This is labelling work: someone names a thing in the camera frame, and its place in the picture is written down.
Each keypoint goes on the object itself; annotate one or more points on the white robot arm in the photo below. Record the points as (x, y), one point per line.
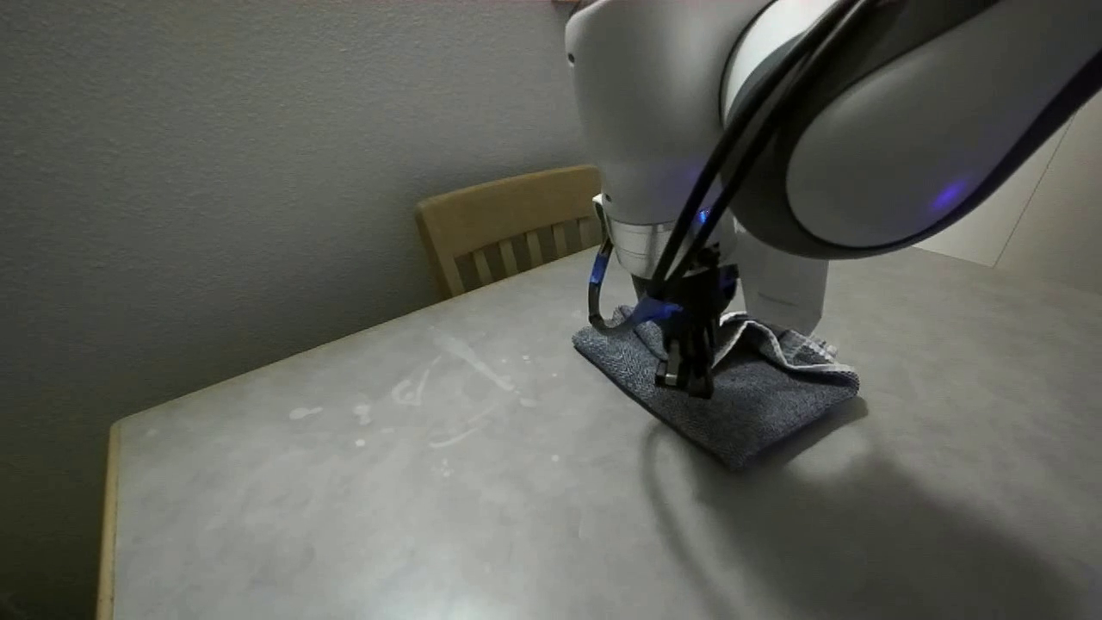
(919, 116)

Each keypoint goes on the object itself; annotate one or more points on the wooden chair with curved backrest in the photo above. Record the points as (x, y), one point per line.
(517, 206)

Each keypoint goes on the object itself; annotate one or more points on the blue striped towel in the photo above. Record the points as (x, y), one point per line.
(745, 399)

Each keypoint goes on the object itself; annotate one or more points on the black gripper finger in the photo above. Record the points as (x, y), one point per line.
(704, 365)
(673, 361)

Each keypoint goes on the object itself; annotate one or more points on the tall white cabinet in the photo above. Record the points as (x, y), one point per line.
(1035, 218)

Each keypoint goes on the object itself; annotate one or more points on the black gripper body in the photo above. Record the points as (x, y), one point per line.
(695, 297)

